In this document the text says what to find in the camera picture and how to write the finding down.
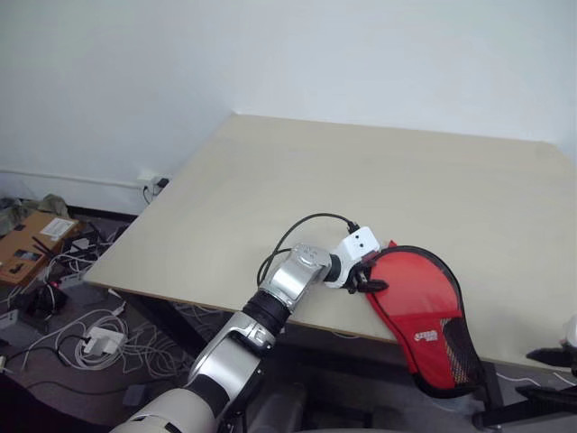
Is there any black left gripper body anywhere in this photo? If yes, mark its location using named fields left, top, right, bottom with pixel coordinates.
left=346, top=263, right=374, bottom=295

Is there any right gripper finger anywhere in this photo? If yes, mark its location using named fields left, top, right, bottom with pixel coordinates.
left=515, top=385, right=577, bottom=410
left=525, top=345, right=575, bottom=368

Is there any red black paddle case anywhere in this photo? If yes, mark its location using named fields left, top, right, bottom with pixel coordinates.
left=362, top=238, right=484, bottom=401

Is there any small grey floor block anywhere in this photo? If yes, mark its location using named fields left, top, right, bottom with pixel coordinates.
left=123, top=384, right=149, bottom=406

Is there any white power adapter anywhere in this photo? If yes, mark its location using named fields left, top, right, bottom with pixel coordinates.
left=84, top=326, right=126, bottom=358

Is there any black device with red light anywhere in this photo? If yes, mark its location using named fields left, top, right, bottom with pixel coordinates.
left=24, top=278, right=69, bottom=318

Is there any brown cardboard box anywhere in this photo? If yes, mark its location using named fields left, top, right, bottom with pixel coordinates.
left=0, top=210, right=81, bottom=286

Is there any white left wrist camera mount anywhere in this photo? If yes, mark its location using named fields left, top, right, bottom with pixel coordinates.
left=324, top=226, right=382, bottom=290

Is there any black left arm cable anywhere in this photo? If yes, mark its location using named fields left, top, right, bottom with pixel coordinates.
left=257, top=212, right=360, bottom=290

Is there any white floor cable tangle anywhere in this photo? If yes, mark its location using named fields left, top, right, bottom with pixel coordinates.
left=6, top=295, right=217, bottom=382

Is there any white wall cable duct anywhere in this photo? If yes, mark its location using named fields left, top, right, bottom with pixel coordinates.
left=0, top=168, right=141, bottom=187

